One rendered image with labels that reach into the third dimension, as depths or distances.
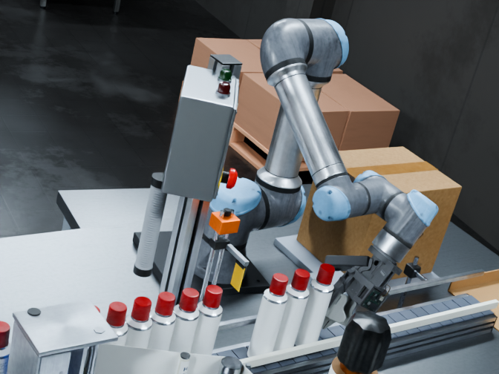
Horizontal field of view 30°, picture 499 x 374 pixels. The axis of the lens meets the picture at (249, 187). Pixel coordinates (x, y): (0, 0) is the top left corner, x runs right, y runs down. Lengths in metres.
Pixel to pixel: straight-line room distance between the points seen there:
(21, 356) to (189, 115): 0.48
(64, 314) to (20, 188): 2.81
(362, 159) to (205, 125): 0.93
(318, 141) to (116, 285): 0.60
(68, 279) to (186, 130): 0.72
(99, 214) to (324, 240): 0.60
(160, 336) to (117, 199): 0.88
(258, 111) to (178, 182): 3.32
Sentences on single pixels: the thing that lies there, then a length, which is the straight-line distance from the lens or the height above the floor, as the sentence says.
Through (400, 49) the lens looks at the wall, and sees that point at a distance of 5.53.
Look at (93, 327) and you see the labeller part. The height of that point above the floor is 1.14.
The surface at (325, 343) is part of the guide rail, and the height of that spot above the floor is 0.91.
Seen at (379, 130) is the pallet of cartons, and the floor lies 0.30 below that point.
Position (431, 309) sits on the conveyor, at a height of 0.88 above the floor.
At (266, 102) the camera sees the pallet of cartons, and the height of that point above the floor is 0.36.
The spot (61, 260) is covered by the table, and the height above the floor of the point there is 0.83.
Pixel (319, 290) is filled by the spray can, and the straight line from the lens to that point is 1.98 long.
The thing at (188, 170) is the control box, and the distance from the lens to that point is 1.64.
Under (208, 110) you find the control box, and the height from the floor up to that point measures 1.46.
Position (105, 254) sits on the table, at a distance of 2.34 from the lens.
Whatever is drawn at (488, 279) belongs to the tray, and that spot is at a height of 0.84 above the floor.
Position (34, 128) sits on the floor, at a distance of 4.96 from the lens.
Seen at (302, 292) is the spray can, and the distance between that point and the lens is 1.94.
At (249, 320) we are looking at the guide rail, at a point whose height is 0.96.
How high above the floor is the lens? 2.04
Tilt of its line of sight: 25 degrees down
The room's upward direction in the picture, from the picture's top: 14 degrees clockwise
